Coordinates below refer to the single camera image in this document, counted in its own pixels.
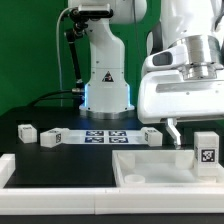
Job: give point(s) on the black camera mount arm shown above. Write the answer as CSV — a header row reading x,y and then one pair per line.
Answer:
x,y
73,34

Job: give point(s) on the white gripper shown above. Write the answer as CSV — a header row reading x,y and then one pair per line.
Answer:
x,y
164,93

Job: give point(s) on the black camera on mount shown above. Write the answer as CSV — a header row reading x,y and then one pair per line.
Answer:
x,y
95,11

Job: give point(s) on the white U-shaped fence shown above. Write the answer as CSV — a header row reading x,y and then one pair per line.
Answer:
x,y
205,198

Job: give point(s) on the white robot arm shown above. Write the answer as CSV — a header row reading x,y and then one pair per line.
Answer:
x,y
197,24

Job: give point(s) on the white square table top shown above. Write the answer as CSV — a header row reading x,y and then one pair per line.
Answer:
x,y
161,168

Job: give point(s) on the tag marker sheet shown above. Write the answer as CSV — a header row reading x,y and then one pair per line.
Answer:
x,y
105,137

